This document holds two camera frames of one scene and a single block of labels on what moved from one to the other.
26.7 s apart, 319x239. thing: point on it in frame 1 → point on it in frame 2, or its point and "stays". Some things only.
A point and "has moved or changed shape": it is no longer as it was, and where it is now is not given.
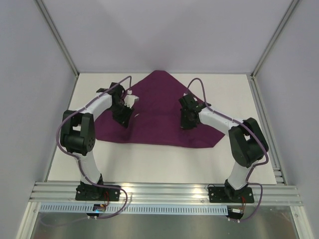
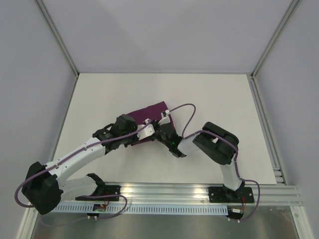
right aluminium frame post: (289, 12) stays
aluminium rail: (163, 193) stays
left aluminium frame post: (51, 22) stays
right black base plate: (226, 194) stays
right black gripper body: (188, 120) → (163, 129)
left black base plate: (92, 192) stays
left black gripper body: (121, 112) → (126, 141)
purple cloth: (156, 119) has moved or changed shape
